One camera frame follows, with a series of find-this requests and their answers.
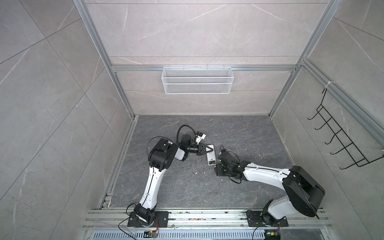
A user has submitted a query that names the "white remote control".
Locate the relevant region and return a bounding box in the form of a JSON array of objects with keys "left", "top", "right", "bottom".
[{"left": 207, "top": 149, "right": 217, "bottom": 166}]

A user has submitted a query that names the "black wire hook rack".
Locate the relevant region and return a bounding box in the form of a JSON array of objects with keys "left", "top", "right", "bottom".
[{"left": 307, "top": 88, "right": 384, "bottom": 170}]

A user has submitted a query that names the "aluminium frame profile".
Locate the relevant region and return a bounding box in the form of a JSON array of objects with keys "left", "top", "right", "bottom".
[{"left": 73, "top": 0, "right": 136, "bottom": 119}]

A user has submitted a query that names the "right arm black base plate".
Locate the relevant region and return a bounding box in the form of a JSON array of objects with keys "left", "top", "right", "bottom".
[{"left": 245, "top": 210, "right": 289, "bottom": 227}]

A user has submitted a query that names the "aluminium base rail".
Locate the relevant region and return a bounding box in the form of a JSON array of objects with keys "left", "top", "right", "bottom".
[{"left": 81, "top": 208, "right": 332, "bottom": 230}]

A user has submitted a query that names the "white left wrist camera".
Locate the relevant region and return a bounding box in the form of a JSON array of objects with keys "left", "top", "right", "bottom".
[{"left": 195, "top": 132, "right": 206, "bottom": 144}]

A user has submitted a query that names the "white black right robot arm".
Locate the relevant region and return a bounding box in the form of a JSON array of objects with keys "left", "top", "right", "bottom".
[{"left": 215, "top": 149, "right": 326, "bottom": 226}]

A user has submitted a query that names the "black corrugated left cable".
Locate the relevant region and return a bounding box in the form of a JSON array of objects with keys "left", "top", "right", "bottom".
[{"left": 176, "top": 124, "right": 197, "bottom": 145}]

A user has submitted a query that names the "white wire mesh basket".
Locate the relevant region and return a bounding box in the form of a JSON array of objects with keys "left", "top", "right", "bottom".
[{"left": 162, "top": 67, "right": 234, "bottom": 95}]

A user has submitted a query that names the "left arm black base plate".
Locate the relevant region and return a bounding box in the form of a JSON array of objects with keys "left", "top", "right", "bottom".
[{"left": 127, "top": 211, "right": 170, "bottom": 228}]

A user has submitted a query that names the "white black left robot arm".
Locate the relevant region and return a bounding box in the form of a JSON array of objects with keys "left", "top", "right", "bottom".
[{"left": 133, "top": 134, "right": 216, "bottom": 226}]

